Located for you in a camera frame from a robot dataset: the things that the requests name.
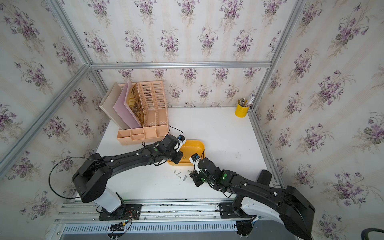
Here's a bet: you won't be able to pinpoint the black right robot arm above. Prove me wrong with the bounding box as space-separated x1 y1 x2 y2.
190 154 315 240

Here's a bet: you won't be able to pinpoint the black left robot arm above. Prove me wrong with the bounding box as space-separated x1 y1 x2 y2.
72 135 186 215

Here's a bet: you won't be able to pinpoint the yellow plastic storage box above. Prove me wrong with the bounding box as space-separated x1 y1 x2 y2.
167 140 205 167

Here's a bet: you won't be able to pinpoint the pink desk file organizer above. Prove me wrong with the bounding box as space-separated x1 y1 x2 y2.
117 81 169 146

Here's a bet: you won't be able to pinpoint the pink folder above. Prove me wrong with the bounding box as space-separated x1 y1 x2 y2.
113 81 142 129

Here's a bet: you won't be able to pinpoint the yellow pen holder cup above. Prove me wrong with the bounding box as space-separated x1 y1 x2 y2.
235 99 249 118

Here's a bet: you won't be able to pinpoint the pens in cup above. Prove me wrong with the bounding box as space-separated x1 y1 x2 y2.
238 93 256 108

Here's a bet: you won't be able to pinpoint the beige folder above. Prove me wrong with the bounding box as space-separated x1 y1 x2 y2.
99 83 129 130

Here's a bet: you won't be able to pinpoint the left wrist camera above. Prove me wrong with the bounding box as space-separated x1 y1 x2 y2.
177 135 186 152

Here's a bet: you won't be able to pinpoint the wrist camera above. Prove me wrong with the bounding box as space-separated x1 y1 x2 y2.
177 135 186 152
190 153 201 169

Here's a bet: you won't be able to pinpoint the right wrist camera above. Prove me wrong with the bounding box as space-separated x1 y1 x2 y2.
190 153 201 169

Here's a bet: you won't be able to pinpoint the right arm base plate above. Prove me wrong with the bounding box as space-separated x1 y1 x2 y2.
219 202 255 219

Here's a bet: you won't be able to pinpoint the aluminium mounting rail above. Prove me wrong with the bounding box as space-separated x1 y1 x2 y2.
53 198 234 224

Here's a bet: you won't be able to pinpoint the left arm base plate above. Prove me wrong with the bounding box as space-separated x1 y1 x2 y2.
99 204 142 221

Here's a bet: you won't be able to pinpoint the white slotted cable duct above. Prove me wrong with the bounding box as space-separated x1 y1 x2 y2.
63 221 237 235

